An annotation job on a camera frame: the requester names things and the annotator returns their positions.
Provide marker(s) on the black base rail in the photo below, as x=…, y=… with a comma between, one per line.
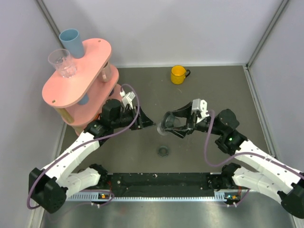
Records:
x=154, y=185

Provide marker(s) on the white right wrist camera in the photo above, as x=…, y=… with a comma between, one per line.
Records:
x=199, y=107

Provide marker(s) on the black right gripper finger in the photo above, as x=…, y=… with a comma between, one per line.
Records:
x=181, y=132
x=183, y=112

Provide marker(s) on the white slotted cable duct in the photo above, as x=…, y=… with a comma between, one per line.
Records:
x=102, y=197

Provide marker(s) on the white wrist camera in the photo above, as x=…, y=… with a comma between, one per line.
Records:
x=127, y=98
x=199, y=107

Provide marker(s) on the blue plastic cup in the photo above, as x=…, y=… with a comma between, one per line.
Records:
x=71, y=40

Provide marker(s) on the pink metallic cup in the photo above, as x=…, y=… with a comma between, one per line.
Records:
x=106, y=73

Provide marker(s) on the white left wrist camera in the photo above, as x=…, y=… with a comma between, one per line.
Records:
x=127, y=98

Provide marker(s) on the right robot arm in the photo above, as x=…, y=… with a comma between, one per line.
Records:
x=248, y=166

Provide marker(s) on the small blue cup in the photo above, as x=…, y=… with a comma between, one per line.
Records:
x=84, y=100

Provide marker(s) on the yellow mug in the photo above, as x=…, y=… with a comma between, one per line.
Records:
x=179, y=74

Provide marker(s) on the grey threaded coupling nut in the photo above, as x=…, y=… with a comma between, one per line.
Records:
x=163, y=151

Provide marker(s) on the clear drinking glass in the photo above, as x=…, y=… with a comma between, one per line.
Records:
x=62, y=62

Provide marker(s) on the pink tiered shelf stand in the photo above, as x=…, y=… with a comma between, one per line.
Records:
x=63, y=94

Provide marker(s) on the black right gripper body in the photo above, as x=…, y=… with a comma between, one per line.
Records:
x=192, y=121

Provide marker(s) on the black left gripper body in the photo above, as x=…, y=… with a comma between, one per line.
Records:
x=137, y=124

